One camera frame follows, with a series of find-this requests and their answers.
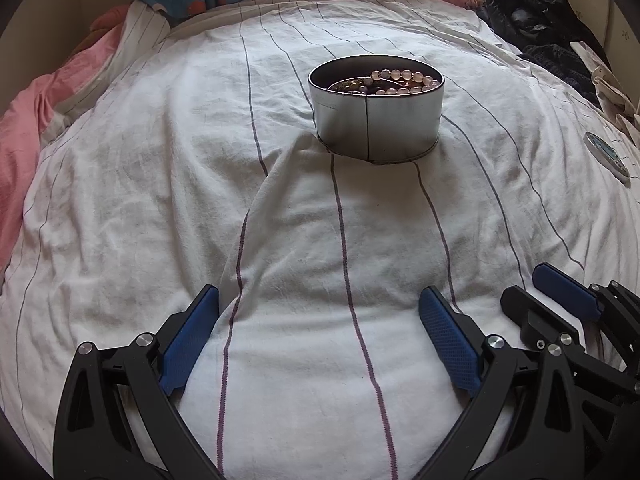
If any pink bead bracelet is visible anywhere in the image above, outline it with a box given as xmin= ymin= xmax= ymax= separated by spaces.
xmin=326 ymin=68 xmax=442 ymax=98

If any round tin lid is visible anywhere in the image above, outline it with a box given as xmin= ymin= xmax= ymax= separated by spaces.
xmin=584 ymin=131 xmax=630 ymax=184

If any white wardrobe with tree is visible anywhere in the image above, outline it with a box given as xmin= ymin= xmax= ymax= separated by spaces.
xmin=568 ymin=0 xmax=639 ymax=62

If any round silver metal tin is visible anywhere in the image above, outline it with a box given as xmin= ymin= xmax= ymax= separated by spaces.
xmin=308 ymin=54 xmax=445 ymax=165

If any white striped duvet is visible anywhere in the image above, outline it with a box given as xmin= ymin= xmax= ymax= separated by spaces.
xmin=1 ymin=0 xmax=639 ymax=479

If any black jacket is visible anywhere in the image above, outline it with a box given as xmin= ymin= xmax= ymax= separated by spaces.
xmin=476 ymin=0 xmax=608 ymax=104

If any pink blanket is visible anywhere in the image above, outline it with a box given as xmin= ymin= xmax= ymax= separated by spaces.
xmin=1 ymin=4 xmax=129 ymax=268

